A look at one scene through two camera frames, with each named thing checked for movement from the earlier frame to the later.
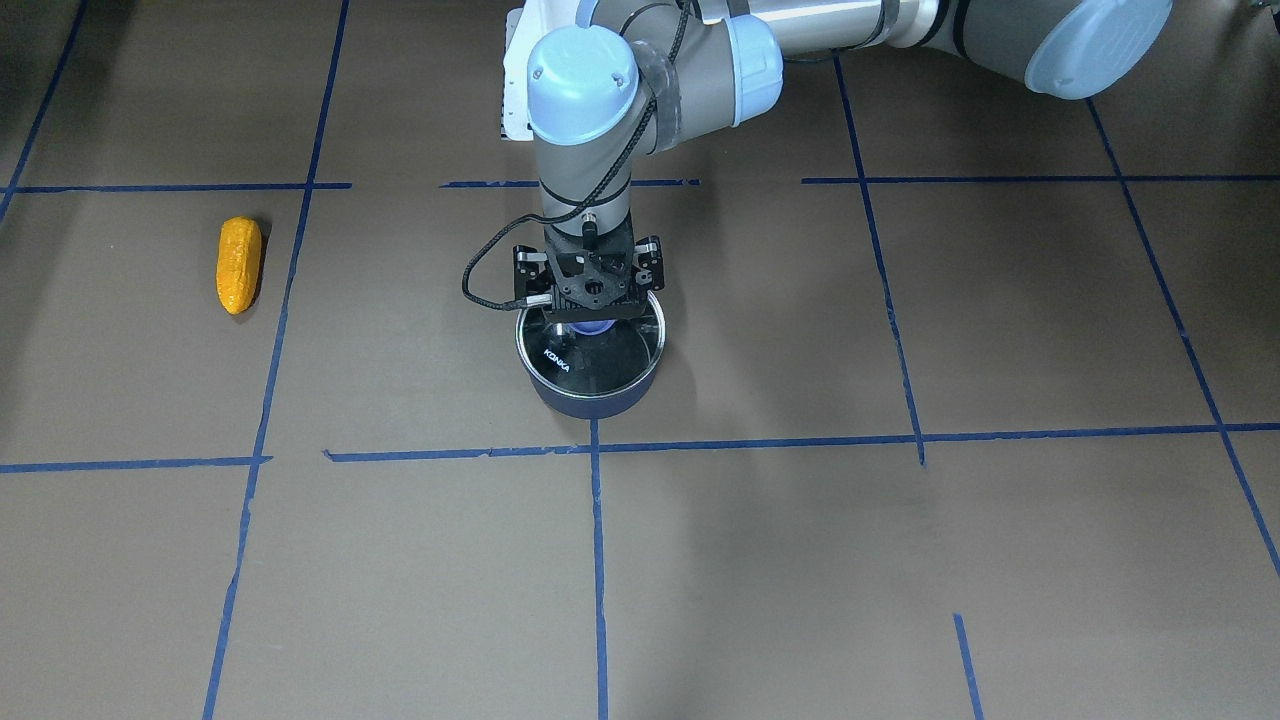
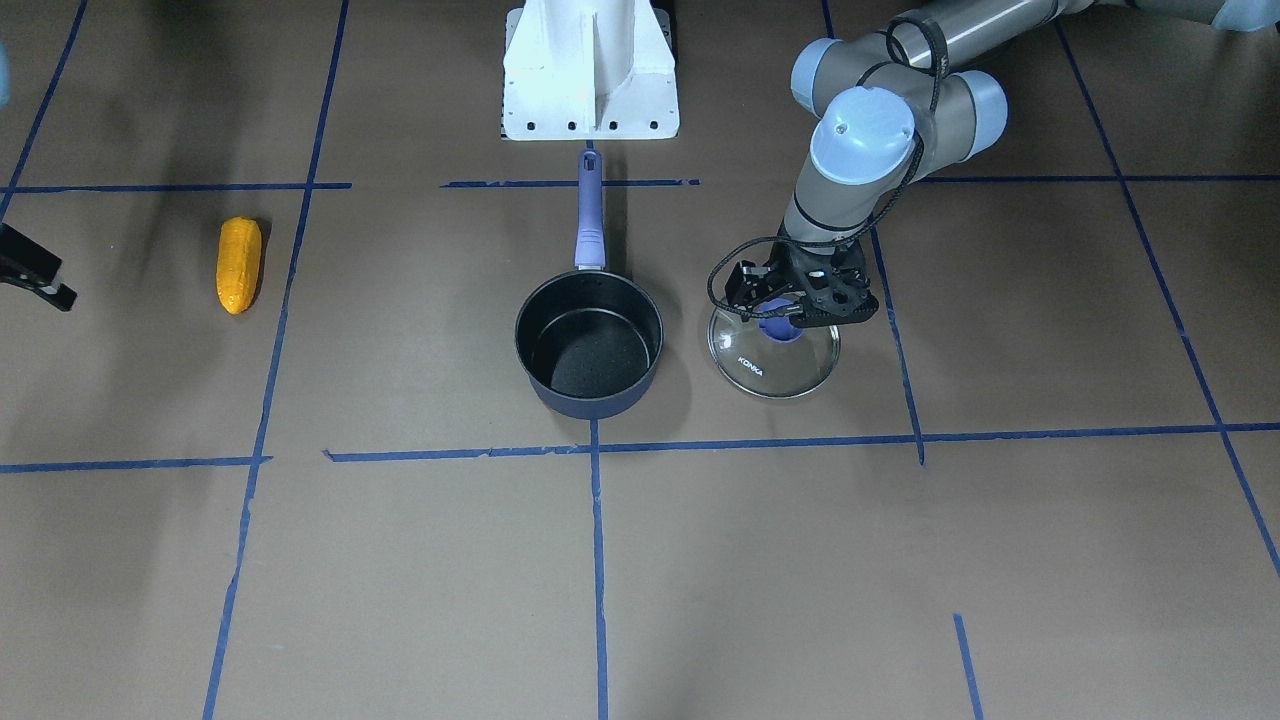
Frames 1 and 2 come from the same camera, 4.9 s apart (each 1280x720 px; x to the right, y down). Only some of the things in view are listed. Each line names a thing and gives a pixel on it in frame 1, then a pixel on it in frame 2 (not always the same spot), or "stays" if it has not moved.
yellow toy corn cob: x=238 y=263 stays
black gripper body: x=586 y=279 -> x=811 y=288
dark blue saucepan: x=591 y=366 stays
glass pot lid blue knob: x=594 y=357 -> x=771 y=357
